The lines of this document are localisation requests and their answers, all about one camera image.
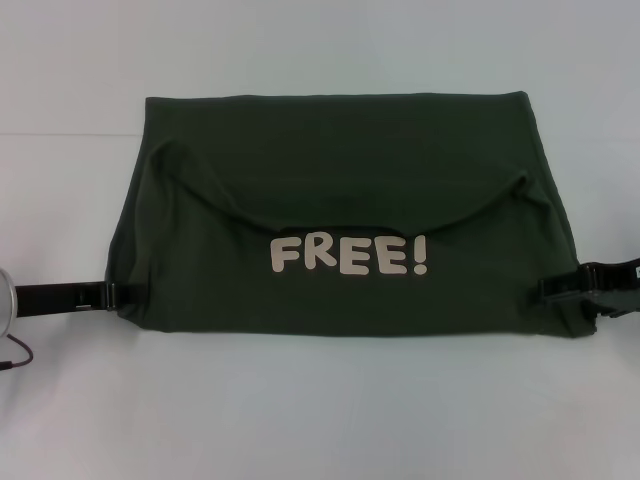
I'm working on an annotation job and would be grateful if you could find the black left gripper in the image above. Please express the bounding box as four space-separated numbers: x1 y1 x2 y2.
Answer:
14 281 144 318

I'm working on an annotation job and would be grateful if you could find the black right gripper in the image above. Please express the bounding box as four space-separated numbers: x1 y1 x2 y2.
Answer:
536 257 640 319

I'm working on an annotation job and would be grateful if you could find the dark green t-shirt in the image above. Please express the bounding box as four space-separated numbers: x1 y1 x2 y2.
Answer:
107 89 601 342

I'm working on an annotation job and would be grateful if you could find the left arm cable with connector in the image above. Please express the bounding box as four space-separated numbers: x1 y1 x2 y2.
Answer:
0 335 35 372

